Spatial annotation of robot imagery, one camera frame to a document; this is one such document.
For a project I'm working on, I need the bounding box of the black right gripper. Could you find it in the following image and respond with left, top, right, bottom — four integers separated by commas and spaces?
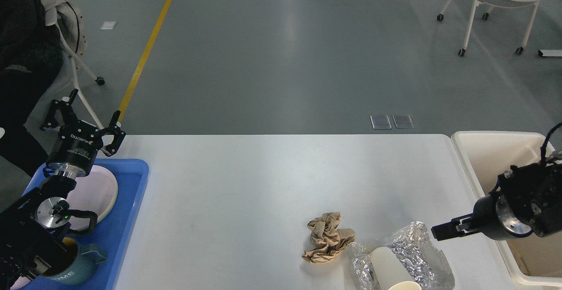
430, 195, 533, 241

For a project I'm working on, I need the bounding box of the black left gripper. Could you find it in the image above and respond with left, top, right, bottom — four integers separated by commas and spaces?
40, 89, 126, 177

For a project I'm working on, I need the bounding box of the foil sheet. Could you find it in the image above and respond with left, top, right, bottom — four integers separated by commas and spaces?
348, 221, 455, 290

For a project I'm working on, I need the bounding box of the pink plate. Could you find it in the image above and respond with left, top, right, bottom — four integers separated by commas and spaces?
66, 165, 105, 214

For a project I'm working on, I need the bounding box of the brown paper ball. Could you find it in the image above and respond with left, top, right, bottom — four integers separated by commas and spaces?
301, 211, 357, 264

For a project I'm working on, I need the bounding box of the teal green mug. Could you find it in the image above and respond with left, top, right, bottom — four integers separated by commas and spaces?
41, 237, 107, 286

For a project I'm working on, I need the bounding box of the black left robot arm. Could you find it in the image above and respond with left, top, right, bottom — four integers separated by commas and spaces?
0, 89, 126, 290

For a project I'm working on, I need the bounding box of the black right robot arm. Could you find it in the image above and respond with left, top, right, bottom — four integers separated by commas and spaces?
431, 123, 561, 241

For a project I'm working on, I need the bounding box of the white chair left background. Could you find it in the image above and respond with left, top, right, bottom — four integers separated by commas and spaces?
54, 15, 105, 130

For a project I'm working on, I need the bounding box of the white paper cup upright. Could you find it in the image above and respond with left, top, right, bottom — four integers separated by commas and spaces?
369, 246, 421, 290

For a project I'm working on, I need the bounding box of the person in dark clothes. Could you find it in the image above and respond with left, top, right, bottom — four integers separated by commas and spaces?
0, 0, 63, 176

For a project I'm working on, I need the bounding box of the white plastic bin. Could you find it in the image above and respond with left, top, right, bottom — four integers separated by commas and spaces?
451, 130, 562, 290

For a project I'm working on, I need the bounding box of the blue plastic tray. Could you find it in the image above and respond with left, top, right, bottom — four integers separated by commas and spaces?
23, 159, 149, 290

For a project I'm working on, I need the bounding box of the beige jacket on chair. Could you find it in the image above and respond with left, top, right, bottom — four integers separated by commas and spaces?
41, 0, 86, 56

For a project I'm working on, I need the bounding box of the pink ribbed cup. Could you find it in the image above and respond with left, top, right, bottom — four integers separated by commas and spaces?
10, 276, 30, 290

